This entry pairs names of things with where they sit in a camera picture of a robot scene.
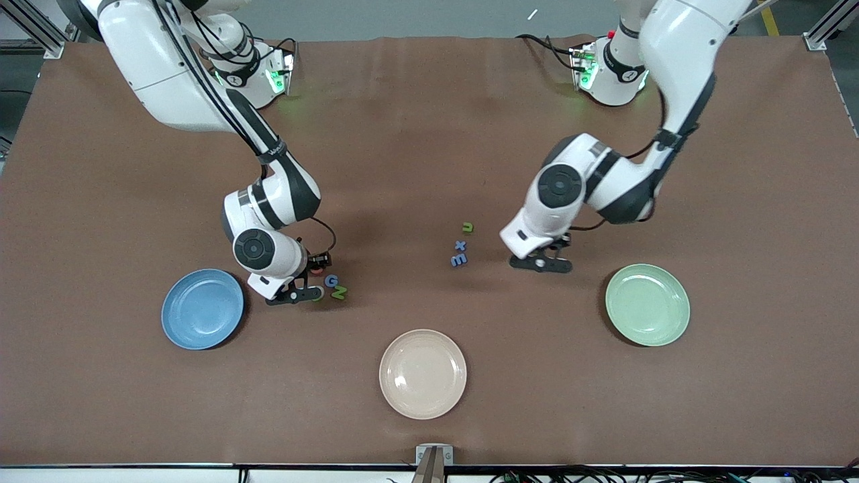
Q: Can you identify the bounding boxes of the blue plate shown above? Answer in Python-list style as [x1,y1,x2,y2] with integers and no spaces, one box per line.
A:
[161,268,245,351]

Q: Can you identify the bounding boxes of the green plate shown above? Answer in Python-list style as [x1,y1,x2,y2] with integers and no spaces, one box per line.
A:
[605,263,691,347]

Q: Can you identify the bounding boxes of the beige plate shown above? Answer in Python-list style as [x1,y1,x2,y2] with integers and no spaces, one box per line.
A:
[378,329,468,421]

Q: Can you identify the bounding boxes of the black left base cable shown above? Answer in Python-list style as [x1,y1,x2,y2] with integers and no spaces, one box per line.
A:
[515,33,579,72]

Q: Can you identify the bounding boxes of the metal table edge bracket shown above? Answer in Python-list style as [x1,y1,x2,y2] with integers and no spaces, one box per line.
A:
[413,444,455,483]

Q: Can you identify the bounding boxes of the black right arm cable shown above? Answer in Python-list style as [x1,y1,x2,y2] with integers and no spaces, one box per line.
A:
[151,0,336,266]

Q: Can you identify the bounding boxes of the brown table cover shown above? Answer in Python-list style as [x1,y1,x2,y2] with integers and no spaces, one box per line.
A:
[0,35,859,468]

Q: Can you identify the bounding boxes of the white table edge rail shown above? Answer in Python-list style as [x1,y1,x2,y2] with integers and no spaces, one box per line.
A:
[0,464,859,483]

